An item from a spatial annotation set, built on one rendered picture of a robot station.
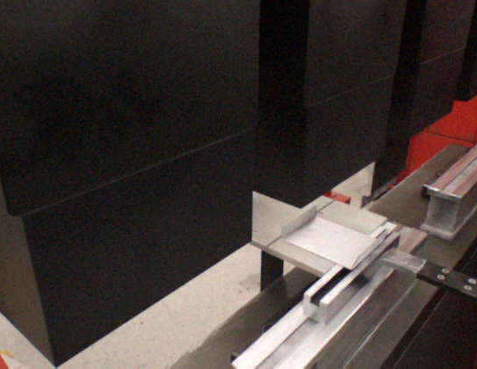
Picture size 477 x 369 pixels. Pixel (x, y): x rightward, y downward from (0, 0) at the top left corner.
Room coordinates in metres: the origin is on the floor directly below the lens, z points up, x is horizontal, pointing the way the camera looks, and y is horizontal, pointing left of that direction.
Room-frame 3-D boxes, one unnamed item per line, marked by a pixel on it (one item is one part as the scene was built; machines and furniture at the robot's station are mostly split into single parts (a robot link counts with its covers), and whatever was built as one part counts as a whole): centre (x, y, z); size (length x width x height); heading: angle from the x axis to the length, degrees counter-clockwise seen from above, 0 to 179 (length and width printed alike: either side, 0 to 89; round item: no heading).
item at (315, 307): (0.49, -0.16, 0.98); 0.20 x 0.03 x 0.03; 139
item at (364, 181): (0.52, -0.18, 1.13); 0.10 x 0.02 x 0.10; 139
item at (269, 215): (0.61, -0.07, 1.00); 0.26 x 0.18 x 0.01; 49
